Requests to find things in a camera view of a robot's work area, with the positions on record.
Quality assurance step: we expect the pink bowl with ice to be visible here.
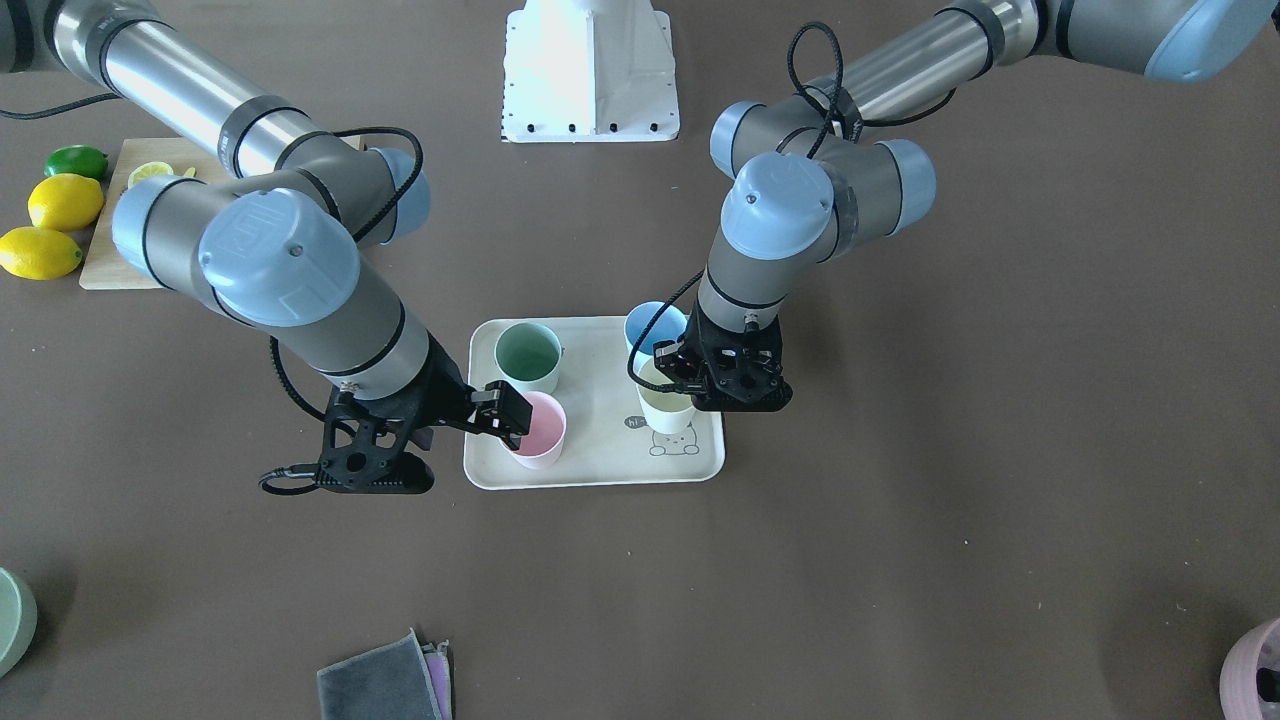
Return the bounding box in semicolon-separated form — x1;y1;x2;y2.
1219;618;1279;719

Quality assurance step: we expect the cream rectangular tray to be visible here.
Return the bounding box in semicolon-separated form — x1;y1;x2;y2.
463;316;726;489

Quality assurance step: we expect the whole yellow lemon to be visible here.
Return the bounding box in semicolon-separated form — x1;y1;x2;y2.
1;225;83;281
27;173;105;232

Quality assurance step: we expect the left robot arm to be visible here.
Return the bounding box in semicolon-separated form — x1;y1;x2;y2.
631;1;1277;413

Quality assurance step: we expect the lemon half slice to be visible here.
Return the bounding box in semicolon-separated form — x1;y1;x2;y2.
125;161;175;190

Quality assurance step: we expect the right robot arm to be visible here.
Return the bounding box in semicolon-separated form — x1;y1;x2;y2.
3;1;531;447

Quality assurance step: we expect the grey folded cloth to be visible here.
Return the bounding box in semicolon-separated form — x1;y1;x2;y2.
316;632;454;719

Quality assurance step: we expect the cream plastic cup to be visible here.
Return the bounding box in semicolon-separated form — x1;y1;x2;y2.
634;354;698;436

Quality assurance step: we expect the green lime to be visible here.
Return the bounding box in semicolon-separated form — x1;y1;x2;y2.
44;143;109;181

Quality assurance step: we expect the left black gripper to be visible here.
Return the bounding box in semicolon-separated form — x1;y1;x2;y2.
654;302;786;401

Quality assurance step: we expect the green plastic cup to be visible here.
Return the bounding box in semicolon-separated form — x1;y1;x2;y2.
494;322;564;395

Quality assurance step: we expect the pink plastic cup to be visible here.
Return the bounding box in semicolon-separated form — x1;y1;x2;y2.
508;391;567;470

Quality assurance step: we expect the mint green bowl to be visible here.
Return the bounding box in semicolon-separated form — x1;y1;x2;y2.
0;568;38;676

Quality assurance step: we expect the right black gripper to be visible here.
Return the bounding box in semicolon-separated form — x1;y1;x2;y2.
406;338;532;451

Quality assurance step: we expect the wooden cutting board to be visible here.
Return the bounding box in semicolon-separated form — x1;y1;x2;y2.
79;137;364;292

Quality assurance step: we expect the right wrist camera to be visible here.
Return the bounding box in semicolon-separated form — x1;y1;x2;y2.
314;389;435;495

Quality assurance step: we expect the blue plastic cup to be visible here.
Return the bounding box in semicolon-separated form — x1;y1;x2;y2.
623;301;689;373

